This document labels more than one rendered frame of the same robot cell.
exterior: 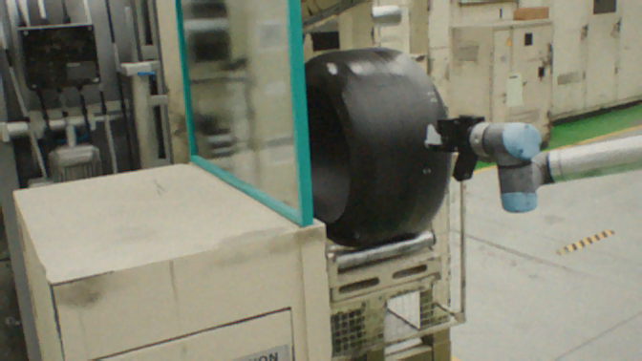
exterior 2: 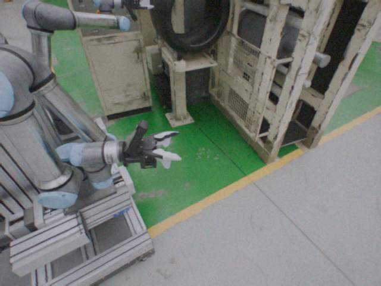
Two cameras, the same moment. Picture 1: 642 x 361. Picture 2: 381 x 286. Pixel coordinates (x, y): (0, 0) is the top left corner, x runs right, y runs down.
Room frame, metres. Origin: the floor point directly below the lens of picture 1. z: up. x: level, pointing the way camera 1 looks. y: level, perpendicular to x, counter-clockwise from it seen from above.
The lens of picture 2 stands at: (2.11, -1.99, 1.57)
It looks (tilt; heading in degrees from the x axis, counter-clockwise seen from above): 42 degrees down; 94
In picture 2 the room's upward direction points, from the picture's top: straight up
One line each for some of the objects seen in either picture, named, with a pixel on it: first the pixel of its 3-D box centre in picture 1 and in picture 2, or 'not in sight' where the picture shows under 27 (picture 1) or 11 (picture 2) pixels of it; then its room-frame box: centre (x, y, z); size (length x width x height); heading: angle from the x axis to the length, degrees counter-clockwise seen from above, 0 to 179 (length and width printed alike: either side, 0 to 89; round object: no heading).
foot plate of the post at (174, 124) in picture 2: not in sight; (179, 117); (1.83, 0.10, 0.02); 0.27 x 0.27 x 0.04; 26
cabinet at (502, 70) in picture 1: (500, 88); not in sight; (6.68, -1.86, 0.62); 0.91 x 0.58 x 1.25; 125
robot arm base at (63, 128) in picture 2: not in sight; (65, 120); (1.30, -0.98, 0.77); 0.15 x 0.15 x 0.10
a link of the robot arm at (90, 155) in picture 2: not in sight; (90, 154); (1.75, -1.50, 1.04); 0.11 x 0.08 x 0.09; 9
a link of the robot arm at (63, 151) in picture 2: not in sight; (72, 161); (1.58, -1.40, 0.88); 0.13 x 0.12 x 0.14; 99
